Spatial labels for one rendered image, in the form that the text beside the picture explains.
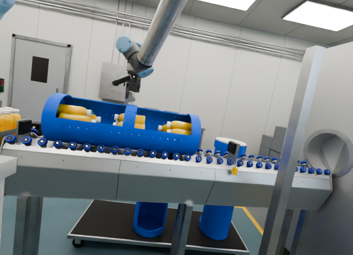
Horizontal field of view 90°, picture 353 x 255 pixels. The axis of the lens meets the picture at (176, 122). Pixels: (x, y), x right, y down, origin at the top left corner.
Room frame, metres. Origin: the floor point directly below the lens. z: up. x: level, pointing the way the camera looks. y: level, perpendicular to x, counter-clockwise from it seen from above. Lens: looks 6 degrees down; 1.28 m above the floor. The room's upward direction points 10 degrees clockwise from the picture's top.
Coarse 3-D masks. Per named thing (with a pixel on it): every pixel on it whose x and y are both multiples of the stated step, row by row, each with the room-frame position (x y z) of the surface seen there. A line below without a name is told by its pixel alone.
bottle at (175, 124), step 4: (172, 124) 1.15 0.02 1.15; (176, 124) 1.14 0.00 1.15; (180, 124) 1.15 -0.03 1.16; (184, 124) 1.16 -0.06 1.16; (188, 124) 1.17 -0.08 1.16; (172, 128) 1.15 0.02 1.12; (176, 128) 1.15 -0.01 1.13; (180, 128) 1.15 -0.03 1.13; (184, 128) 1.15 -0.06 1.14; (188, 128) 1.16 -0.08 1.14
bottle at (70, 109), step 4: (60, 104) 1.02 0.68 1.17; (64, 104) 1.03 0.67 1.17; (60, 108) 1.00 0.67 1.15; (64, 108) 1.01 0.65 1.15; (68, 108) 1.01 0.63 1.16; (72, 108) 1.02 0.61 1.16; (76, 108) 1.02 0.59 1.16; (80, 108) 1.03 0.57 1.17; (84, 108) 1.05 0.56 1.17; (60, 112) 1.00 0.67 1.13; (64, 112) 1.00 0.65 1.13; (68, 112) 1.01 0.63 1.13; (72, 112) 1.01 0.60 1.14; (76, 112) 1.02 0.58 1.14; (80, 112) 1.02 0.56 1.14; (84, 112) 1.03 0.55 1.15
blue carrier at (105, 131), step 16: (64, 96) 0.99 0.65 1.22; (48, 112) 0.90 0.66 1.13; (96, 112) 1.19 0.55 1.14; (112, 112) 1.21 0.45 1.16; (128, 112) 1.01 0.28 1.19; (144, 112) 1.22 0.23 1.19; (160, 112) 1.22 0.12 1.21; (48, 128) 0.90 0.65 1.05; (64, 128) 0.91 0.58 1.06; (80, 128) 0.93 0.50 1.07; (96, 128) 0.94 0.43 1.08; (112, 128) 0.96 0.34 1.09; (128, 128) 0.98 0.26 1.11; (192, 128) 1.07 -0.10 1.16; (96, 144) 1.00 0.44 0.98; (112, 144) 1.00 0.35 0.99; (128, 144) 1.01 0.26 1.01; (144, 144) 1.02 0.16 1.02; (160, 144) 1.03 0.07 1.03; (176, 144) 1.05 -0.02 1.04; (192, 144) 1.06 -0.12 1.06
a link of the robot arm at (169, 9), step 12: (168, 0) 0.66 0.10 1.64; (180, 0) 0.65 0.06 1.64; (156, 12) 0.73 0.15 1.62; (168, 12) 0.69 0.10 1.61; (180, 12) 0.71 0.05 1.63; (156, 24) 0.74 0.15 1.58; (168, 24) 0.73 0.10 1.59; (156, 36) 0.77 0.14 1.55; (144, 48) 0.84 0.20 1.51; (156, 48) 0.83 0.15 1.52; (132, 60) 0.94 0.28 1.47; (144, 60) 0.89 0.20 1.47; (144, 72) 0.93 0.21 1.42
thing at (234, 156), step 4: (228, 144) 1.31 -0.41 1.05; (232, 144) 1.25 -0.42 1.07; (236, 144) 1.23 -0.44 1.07; (228, 148) 1.30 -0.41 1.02; (232, 148) 1.24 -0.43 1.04; (236, 148) 1.22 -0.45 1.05; (228, 152) 1.32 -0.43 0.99; (232, 152) 1.23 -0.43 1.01; (236, 152) 1.22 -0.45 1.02; (228, 156) 1.31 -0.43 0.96; (232, 156) 1.25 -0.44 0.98; (236, 156) 1.23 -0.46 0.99; (236, 160) 1.23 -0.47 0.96
